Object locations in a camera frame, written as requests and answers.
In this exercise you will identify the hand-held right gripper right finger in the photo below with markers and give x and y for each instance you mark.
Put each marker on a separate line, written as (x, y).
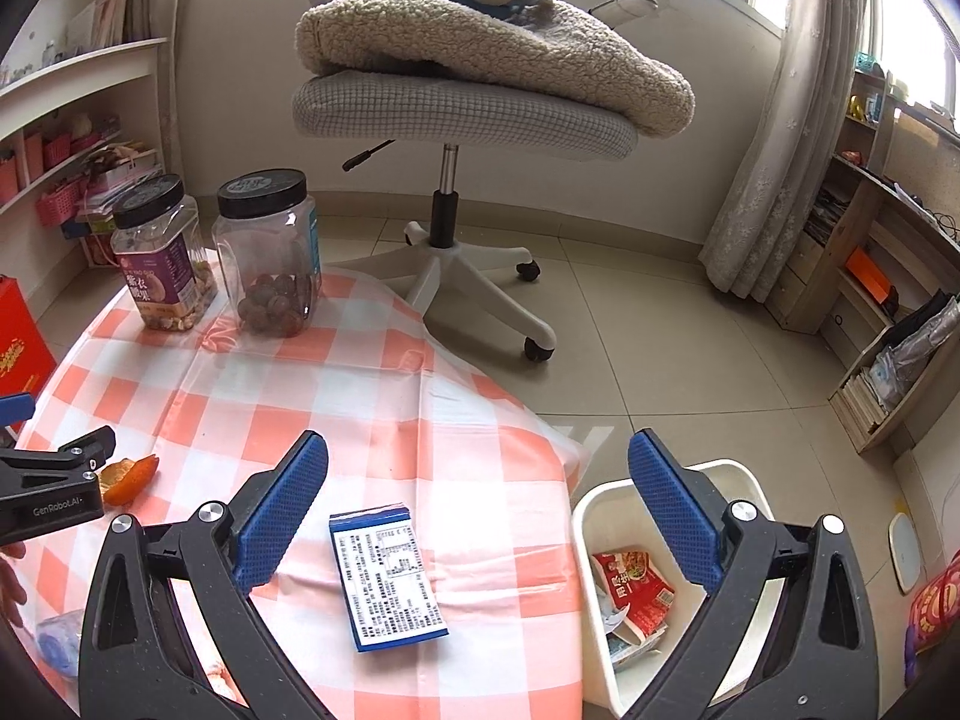
(675, 521)

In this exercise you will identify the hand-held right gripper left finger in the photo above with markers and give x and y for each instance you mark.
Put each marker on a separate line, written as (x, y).
(277, 521)

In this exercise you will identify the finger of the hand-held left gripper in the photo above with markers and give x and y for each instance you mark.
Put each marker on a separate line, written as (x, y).
(71, 454)
(15, 409)

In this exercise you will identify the orange snack wrapper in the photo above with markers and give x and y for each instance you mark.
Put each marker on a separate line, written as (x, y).
(127, 484)

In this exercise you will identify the red and yellow snack bag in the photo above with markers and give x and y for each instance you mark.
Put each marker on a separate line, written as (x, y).
(637, 585)

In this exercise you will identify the blue box with white label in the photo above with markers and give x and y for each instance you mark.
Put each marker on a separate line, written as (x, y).
(386, 577)

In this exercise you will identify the small light blue white box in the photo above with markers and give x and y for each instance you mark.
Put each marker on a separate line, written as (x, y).
(634, 645)

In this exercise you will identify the white trash bin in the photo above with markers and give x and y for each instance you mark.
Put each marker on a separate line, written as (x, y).
(592, 637)

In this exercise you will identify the person's left hand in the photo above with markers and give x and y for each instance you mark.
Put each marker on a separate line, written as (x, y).
(11, 577)

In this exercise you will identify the red gift box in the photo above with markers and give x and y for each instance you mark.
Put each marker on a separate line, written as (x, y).
(22, 337)

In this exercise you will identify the crushed clear plastic bottle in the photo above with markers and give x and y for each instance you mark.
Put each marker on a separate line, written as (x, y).
(60, 645)

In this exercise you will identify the checkered orange white tablecloth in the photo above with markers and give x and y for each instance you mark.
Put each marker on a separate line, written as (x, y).
(375, 390)

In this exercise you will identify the nut jar with purple label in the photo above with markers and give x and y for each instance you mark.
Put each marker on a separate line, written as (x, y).
(165, 277)

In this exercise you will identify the pink plastic basket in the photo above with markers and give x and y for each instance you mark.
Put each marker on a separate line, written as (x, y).
(60, 202)
(56, 151)

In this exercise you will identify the row of thin books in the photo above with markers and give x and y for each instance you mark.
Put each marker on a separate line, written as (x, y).
(859, 403)

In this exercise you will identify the white oval floor object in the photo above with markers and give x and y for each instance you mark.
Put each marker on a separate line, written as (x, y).
(904, 553)

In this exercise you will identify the pile of papers and bags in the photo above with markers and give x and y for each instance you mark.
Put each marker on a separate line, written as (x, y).
(116, 180)

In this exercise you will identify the clear jar with round fruits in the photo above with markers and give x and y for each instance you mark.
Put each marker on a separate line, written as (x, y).
(274, 270)

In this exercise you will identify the wooden shelf unit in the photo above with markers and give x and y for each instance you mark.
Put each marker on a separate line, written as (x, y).
(862, 330)

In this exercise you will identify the red printed bag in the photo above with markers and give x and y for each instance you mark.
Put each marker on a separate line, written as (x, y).
(937, 607)

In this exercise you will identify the silver foil bag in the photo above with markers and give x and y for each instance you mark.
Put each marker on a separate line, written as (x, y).
(911, 349)

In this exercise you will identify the orange box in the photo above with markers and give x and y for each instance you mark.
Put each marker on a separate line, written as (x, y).
(868, 272)

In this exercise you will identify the white shelf unit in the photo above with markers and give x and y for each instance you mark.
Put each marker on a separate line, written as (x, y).
(75, 82)

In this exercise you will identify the beige lace curtain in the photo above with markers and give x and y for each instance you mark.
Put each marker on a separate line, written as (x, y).
(795, 127)
(161, 52)

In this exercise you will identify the grey office chair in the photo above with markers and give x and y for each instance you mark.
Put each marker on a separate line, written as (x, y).
(450, 120)

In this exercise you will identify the beige fleece blanket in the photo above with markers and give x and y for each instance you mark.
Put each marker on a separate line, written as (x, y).
(525, 52)

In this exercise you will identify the side window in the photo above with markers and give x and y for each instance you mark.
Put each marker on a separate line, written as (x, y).
(915, 30)

